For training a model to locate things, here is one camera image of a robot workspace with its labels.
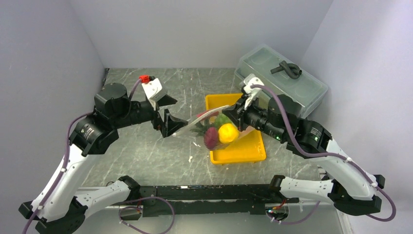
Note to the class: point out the purple toy sweet potato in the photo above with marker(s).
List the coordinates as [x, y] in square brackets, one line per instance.
[211, 138]

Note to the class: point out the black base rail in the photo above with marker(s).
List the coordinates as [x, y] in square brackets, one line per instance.
[253, 199]

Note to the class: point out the yellow plastic tray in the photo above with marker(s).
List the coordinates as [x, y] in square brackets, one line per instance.
[249, 148]

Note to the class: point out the green translucent storage box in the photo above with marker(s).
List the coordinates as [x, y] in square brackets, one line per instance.
[264, 63]

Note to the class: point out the clear zip top bag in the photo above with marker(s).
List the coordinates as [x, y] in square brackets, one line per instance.
[185, 132]

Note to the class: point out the orange toy pineapple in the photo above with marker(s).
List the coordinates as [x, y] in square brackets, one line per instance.
[200, 128]

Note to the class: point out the red toy chili pepper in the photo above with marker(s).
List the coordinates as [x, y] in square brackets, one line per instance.
[208, 114]

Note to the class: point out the yellow toy lemon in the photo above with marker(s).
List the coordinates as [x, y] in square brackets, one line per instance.
[228, 133]

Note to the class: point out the green toy grapes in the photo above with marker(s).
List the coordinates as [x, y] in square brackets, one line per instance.
[221, 120]

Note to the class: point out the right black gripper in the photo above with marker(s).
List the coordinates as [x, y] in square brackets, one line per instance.
[238, 114]

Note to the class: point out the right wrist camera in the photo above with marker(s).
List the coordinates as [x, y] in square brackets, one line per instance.
[248, 85]

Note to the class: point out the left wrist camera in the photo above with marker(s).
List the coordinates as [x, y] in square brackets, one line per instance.
[153, 89]

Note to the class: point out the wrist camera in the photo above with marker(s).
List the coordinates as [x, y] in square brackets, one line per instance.
[248, 85]
[153, 89]

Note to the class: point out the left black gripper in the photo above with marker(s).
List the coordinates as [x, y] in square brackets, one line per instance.
[171, 123]

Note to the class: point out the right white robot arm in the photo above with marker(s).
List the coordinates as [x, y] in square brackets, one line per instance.
[348, 187]

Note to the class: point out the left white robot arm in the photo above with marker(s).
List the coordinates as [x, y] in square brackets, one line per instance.
[58, 209]

